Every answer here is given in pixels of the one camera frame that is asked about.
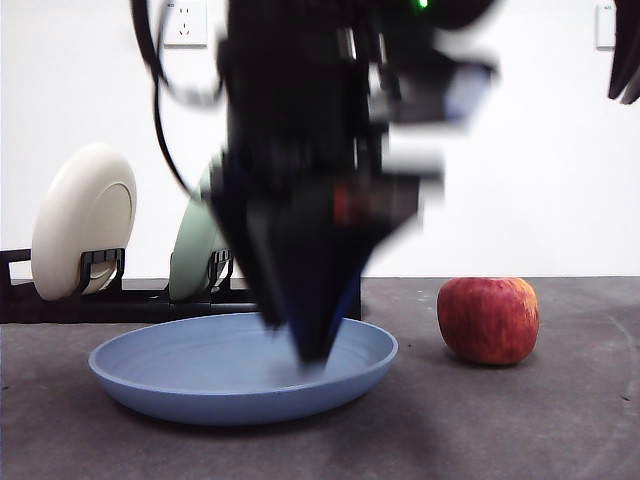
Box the blue plate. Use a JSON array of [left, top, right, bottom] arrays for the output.
[[88, 312, 400, 427]]

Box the red apple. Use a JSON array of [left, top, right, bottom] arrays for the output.
[[436, 276, 541, 366]]

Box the green plate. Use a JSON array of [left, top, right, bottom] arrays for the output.
[[168, 154, 251, 303]]

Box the black plate rack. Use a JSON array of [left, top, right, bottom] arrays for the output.
[[0, 248, 364, 325]]

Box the cream plate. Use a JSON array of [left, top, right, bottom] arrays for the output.
[[30, 142, 139, 302]]

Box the white wall socket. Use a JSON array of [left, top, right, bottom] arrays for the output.
[[163, 0, 209, 50], [594, 2, 620, 51]]

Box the black cable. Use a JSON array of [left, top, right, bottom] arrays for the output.
[[130, 0, 226, 201]]

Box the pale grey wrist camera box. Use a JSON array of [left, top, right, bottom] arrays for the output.
[[442, 63, 497, 125]]

